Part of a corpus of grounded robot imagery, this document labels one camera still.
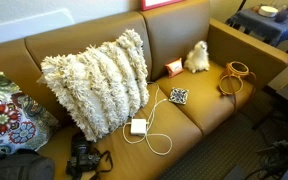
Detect white power adapter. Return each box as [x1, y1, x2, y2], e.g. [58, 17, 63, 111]
[130, 118, 148, 136]

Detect orange tissue pouch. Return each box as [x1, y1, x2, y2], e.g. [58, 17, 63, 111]
[164, 57, 184, 79]

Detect shaggy cream pillow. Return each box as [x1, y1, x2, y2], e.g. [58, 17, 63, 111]
[39, 28, 151, 143]

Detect brown leather sofa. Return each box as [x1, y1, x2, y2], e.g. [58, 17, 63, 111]
[0, 0, 288, 180]

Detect white fluffy toy animal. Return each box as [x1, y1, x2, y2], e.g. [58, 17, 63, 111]
[183, 40, 211, 74]

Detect red framed picture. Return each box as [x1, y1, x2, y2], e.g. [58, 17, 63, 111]
[140, 0, 185, 12]

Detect blue cloth covered table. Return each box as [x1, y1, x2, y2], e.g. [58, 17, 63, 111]
[225, 8, 288, 48]

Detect floral patterned pillow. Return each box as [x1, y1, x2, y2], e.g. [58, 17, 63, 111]
[0, 71, 61, 164]

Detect white bowl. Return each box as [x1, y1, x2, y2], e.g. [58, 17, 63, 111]
[257, 5, 280, 18]

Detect dark kettle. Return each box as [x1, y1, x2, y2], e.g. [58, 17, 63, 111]
[274, 4, 288, 24]

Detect white charger cable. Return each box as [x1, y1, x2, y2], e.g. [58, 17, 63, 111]
[122, 81, 174, 157]

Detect tangled black floor cables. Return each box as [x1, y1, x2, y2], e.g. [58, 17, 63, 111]
[243, 133, 288, 180]

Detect black camera bag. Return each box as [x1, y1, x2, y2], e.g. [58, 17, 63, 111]
[0, 148, 56, 180]

